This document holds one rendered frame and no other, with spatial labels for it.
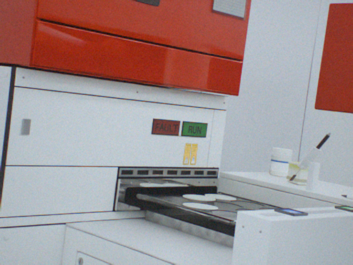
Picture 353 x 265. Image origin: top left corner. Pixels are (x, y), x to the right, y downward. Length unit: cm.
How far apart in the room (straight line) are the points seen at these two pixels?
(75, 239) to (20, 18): 59
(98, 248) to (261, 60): 322
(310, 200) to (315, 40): 337
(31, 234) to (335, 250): 77
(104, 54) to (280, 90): 331
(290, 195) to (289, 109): 307
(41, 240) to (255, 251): 62
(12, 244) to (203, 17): 86
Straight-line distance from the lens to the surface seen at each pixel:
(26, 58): 171
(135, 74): 190
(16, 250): 182
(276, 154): 238
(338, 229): 171
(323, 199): 205
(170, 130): 208
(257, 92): 482
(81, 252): 184
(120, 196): 197
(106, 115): 191
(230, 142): 465
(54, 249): 188
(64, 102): 182
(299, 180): 220
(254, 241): 150
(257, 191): 218
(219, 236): 184
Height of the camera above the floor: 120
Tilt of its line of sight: 3 degrees down
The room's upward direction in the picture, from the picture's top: 7 degrees clockwise
